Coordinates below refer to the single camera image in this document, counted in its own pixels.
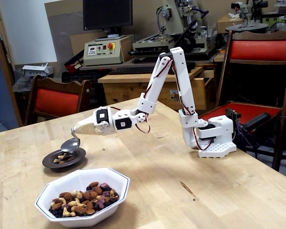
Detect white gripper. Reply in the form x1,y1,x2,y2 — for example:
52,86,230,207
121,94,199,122
93,106,117,136

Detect beige masking tape wrap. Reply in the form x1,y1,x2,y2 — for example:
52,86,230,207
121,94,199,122
72,116,98,135

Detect bent metal spoon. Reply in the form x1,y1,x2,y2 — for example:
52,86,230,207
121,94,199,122
61,128,81,153

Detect scooped nut portion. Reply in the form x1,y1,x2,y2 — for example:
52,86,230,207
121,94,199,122
52,152,76,165

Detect wooden workbench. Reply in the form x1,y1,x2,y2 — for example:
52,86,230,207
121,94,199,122
97,66,221,112

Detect low wooden chair red back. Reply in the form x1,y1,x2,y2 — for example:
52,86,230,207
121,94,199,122
23,74,92,126

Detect white octagonal bowl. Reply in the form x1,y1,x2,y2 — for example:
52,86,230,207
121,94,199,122
34,167,130,228

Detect black plastic crate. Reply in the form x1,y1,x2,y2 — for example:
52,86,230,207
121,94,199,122
61,70,108,84

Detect black keyboard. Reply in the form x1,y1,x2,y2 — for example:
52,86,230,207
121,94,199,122
109,66,155,75

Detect black red tool case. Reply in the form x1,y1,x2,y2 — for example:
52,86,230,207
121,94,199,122
64,50,85,72

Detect small dark metal dish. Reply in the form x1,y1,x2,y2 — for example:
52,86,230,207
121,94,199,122
42,147,87,169

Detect beige control box red button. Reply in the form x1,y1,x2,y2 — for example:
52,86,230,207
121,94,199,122
82,35,132,67

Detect small brown cardboard sheet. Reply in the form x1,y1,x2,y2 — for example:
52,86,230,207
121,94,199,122
69,31,110,58

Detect white paper model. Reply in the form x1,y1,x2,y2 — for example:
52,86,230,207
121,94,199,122
21,63,54,78

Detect nut and fruit mix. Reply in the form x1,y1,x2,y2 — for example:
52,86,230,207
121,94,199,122
49,181,120,218

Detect grey plastic wrap bundle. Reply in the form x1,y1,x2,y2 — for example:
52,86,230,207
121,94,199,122
13,76,34,93

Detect large cardboard panel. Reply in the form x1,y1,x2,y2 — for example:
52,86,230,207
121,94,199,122
44,0,84,72

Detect black computer monitor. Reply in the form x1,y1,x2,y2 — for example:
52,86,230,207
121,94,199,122
82,0,133,40

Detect white board panel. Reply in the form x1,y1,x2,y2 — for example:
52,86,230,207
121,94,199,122
0,0,58,65

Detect black circuit board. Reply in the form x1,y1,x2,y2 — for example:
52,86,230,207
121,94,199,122
225,107,242,125

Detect beige milling machine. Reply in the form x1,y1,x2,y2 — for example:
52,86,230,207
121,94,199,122
128,0,220,64

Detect brown cardboard box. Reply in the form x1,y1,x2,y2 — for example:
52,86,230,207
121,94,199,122
216,15,244,34

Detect black round platform device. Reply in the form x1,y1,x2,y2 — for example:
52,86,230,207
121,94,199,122
225,0,270,34

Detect tall wooden chair red cushions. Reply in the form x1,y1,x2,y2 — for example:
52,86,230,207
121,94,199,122
200,30,286,172

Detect green box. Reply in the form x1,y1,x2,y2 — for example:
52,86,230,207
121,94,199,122
262,13,286,24

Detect purple cable bundle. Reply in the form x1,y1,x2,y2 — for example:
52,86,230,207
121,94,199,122
235,124,259,158

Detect black cylindrical handle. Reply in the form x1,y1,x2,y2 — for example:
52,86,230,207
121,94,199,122
243,112,272,133

